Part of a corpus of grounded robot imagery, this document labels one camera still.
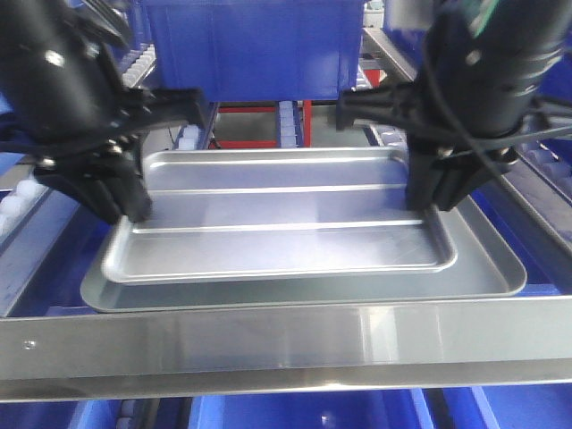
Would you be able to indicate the steel front shelf rail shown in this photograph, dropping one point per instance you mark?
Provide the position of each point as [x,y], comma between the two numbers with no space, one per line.
[419,344]

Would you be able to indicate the green circuit board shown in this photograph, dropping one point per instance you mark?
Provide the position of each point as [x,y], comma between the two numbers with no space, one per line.
[477,14]

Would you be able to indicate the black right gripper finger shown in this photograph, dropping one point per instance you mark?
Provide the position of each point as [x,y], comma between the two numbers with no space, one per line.
[460,177]
[424,186]

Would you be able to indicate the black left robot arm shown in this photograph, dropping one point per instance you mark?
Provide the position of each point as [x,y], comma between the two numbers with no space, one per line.
[25,24]

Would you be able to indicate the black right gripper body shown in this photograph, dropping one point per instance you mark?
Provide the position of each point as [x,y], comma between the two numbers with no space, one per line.
[469,122]

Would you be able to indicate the red steel frame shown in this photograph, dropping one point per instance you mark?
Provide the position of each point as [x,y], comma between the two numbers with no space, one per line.
[251,125]

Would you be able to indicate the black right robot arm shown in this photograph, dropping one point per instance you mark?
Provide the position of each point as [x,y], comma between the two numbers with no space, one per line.
[521,42]

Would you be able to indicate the blue crate behind trays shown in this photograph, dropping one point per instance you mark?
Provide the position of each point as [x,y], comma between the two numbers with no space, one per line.
[237,51]

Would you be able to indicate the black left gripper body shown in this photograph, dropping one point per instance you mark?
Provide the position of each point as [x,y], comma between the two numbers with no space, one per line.
[81,105]

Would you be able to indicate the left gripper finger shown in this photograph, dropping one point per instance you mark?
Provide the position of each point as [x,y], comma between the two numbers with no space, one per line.
[119,170]
[91,193]

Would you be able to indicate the small silver ribbed tray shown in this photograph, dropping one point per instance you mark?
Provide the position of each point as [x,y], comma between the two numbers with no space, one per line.
[268,214]

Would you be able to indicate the large grey tray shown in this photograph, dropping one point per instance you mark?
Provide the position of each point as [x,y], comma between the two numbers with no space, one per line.
[486,267]

